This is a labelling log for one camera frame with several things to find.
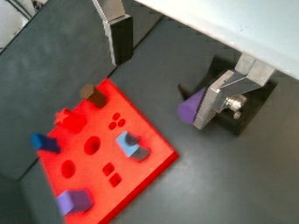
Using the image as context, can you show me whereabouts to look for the light blue notched peg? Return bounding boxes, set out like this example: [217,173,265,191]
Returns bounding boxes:
[117,131,151,162]

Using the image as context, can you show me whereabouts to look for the brown hexagonal peg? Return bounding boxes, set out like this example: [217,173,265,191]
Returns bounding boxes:
[80,84,109,109]

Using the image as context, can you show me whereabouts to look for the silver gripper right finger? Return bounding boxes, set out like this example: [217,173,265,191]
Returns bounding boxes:
[191,52,277,130]

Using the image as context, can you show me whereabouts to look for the red peg board box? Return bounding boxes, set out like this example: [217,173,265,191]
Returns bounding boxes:
[38,79,178,224]

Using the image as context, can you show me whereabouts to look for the purple square peg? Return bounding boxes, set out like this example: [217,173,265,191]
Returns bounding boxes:
[56,189,94,216]

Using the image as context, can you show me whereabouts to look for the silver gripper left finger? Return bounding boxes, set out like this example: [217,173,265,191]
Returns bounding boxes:
[92,0,134,66]

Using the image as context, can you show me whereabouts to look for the black curved holder stand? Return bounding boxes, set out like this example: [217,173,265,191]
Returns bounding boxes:
[178,53,277,135]

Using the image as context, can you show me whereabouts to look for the purple cylinder peg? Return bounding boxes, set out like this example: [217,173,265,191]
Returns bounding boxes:
[177,69,239,126]

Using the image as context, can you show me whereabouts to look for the dark blue rounded peg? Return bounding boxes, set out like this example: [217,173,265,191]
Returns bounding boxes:
[31,133,62,153]

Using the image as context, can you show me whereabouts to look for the red star peg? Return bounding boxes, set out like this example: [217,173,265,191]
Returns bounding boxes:
[54,108,87,133]

